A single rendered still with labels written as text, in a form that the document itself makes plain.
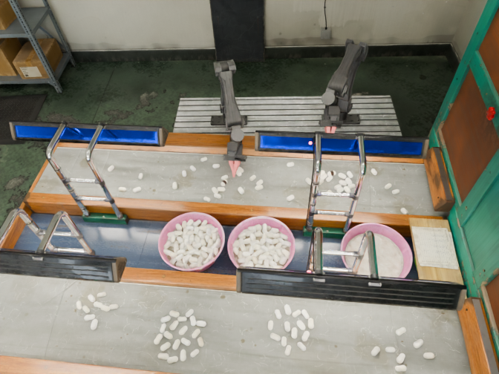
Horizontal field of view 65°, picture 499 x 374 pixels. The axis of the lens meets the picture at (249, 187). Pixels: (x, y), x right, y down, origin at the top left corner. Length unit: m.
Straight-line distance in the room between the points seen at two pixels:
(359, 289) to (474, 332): 0.47
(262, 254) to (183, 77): 2.39
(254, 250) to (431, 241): 0.69
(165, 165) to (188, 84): 1.76
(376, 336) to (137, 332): 0.83
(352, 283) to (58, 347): 1.03
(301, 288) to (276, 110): 1.30
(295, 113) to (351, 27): 1.68
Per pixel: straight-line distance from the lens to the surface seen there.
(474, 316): 1.49
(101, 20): 3.89
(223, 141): 1.92
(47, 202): 1.93
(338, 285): 1.13
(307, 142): 1.46
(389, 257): 1.64
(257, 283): 1.13
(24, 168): 3.34
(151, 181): 1.85
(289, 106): 2.24
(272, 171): 1.81
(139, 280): 1.57
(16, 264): 1.38
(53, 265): 1.32
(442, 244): 1.68
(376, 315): 1.51
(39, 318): 1.68
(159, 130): 1.53
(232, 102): 1.77
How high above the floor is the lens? 2.12
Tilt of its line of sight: 52 degrees down
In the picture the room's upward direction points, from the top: 4 degrees counter-clockwise
